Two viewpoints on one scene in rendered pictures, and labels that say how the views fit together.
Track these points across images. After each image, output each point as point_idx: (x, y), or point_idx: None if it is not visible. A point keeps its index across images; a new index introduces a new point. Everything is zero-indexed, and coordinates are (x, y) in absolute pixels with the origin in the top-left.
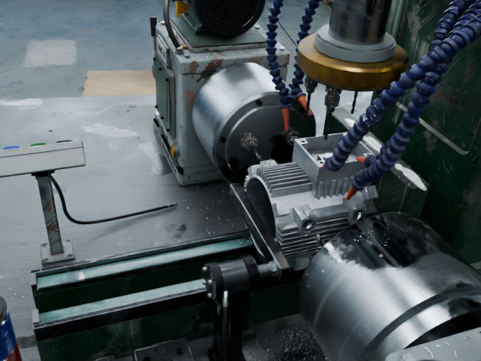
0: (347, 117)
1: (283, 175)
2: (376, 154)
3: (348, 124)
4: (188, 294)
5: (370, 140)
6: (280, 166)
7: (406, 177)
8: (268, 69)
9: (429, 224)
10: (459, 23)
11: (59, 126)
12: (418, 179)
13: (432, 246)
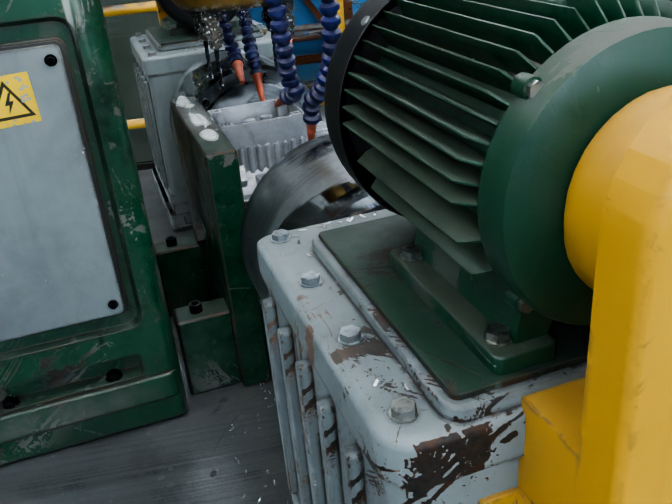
0: (209, 143)
1: (325, 122)
2: (205, 112)
3: (217, 133)
4: None
5: (200, 121)
6: (326, 132)
7: (191, 100)
8: (329, 188)
9: (201, 85)
10: None
11: None
12: (179, 99)
13: (220, 60)
